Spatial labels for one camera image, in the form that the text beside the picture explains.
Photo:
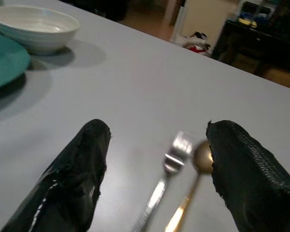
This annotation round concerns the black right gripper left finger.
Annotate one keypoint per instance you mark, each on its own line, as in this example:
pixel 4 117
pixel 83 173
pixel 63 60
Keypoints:
pixel 79 169

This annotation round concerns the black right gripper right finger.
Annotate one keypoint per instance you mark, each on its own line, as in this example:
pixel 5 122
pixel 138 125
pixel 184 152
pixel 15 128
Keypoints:
pixel 251 181

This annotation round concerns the gold metal spoon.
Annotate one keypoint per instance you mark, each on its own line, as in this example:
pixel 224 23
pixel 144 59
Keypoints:
pixel 203 157

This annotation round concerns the silver metal fork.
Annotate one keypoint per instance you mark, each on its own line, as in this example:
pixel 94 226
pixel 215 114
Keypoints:
pixel 157 193

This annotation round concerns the teal round plate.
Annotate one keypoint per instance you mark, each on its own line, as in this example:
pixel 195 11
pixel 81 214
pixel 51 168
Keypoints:
pixel 4 62

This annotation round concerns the white ribbed ceramic bowl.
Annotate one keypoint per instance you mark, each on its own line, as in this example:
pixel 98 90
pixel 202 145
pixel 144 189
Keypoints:
pixel 38 41

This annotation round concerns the black low furniture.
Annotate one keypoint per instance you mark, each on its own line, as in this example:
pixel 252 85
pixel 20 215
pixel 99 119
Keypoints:
pixel 268 46

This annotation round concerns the white red black plush toy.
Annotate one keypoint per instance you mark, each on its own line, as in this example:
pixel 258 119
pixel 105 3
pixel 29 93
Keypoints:
pixel 195 43

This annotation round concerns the blue storage box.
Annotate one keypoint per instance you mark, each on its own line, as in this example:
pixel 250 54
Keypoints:
pixel 253 12

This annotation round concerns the white cabinet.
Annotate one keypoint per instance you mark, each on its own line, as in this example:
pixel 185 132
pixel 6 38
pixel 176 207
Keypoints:
pixel 203 17

